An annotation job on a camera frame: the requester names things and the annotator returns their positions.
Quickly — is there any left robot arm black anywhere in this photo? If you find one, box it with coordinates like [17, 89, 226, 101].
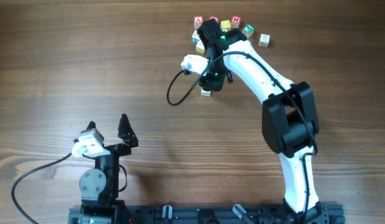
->
[68, 114, 138, 224]

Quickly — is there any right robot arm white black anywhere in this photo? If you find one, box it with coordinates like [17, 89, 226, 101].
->
[197, 19, 319, 217]

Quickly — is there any camera cable black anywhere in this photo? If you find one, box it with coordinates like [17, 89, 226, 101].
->
[11, 152, 72, 223]
[166, 50, 318, 224]

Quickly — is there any red letter W block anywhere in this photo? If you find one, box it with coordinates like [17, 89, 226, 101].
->
[209, 16, 219, 22]

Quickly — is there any blue sided white block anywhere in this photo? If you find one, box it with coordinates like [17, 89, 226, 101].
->
[192, 30, 200, 44]

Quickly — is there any yellow sided white block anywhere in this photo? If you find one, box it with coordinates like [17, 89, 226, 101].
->
[195, 40, 205, 54]

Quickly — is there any left camera cable black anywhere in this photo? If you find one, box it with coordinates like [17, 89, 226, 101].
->
[11, 152, 72, 223]

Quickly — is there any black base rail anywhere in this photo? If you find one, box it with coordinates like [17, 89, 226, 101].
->
[67, 203, 346, 224]

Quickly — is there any right camera cable black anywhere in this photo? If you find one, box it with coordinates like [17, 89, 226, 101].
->
[166, 50, 318, 224]

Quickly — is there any yellow top block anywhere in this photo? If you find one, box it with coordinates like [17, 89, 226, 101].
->
[220, 20, 232, 32]

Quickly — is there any green top block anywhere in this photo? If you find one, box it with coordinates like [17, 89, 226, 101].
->
[242, 24, 254, 39]

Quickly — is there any red letter A block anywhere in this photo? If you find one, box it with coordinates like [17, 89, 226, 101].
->
[193, 16, 203, 29]

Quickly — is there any red letter M block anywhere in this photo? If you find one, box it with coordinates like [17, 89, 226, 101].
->
[230, 16, 241, 29]

